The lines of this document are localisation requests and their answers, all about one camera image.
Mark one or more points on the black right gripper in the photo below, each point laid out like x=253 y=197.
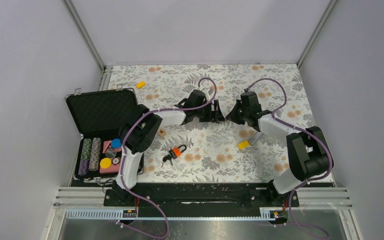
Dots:
x=232 y=116

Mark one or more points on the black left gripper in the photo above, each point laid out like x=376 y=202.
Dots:
x=213 y=116

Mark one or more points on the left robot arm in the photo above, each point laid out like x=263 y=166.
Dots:
x=141 y=127

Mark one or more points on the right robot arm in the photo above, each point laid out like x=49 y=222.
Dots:
x=308 y=154

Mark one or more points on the grey marker yellow cap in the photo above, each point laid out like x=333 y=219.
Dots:
x=251 y=142

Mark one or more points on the floral table cloth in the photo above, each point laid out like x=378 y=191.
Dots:
x=212 y=153

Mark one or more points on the small orange black padlock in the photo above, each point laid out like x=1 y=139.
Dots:
x=173 y=154

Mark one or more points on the wooden letter cube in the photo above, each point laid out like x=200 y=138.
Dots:
x=162 y=133

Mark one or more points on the yellow block near case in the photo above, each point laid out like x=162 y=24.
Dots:
x=140 y=84

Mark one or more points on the black poker chip case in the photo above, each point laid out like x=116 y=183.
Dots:
x=98 y=116

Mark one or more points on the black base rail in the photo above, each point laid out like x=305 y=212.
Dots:
x=199 y=200

